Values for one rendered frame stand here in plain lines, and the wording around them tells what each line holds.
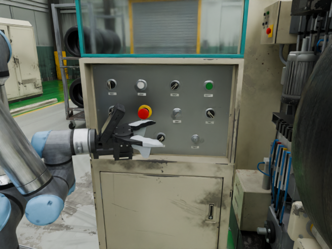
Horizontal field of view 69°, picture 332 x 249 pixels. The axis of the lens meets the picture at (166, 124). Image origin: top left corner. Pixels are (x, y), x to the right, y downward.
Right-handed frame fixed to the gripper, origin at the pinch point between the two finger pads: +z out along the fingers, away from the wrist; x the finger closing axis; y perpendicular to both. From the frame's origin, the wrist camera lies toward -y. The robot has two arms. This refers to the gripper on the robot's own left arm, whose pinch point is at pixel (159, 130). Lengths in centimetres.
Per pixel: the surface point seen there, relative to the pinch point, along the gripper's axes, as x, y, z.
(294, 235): 29.2, 15.7, 28.4
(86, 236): -66, 117, -41
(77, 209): -100, 121, -53
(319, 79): 35.9, -24.6, 15.8
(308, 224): 29.7, 11.8, 30.6
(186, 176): -6.9, 23.6, 11.8
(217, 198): -2.1, 31.7, 23.1
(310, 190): 41.3, -10.2, 14.6
